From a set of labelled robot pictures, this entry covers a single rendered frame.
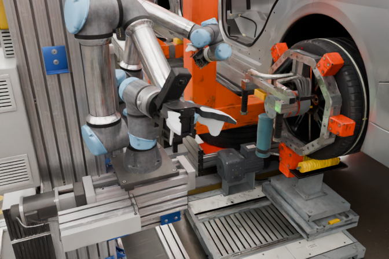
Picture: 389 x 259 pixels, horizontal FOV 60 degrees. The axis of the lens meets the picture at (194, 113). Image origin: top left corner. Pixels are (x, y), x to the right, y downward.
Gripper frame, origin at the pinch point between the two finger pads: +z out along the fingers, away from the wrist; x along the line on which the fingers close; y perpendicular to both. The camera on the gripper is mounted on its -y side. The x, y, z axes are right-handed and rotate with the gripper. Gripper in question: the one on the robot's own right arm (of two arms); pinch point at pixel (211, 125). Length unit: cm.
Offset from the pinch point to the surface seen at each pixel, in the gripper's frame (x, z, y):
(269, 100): -96, -61, 23
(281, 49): -114, -74, -2
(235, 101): -114, -102, 38
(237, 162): -104, -83, 71
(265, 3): -297, -250, -27
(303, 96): -91, -39, 13
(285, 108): -84, -43, 20
